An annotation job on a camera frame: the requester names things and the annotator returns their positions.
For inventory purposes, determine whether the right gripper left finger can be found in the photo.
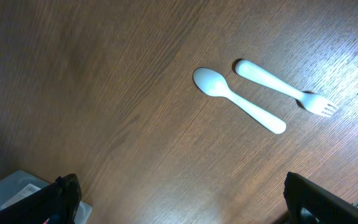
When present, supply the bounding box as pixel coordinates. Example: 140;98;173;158
0;174;81;224

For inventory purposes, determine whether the white plastic fork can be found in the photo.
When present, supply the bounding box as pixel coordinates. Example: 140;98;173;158
235;60;339;117

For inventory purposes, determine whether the white plastic spoon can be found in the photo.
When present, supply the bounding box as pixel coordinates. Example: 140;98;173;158
193;67;287;134

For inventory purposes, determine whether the clear plastic container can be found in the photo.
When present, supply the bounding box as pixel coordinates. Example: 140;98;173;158
0;170;92;224

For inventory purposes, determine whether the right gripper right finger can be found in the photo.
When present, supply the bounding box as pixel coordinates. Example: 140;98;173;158
283;172;358;224

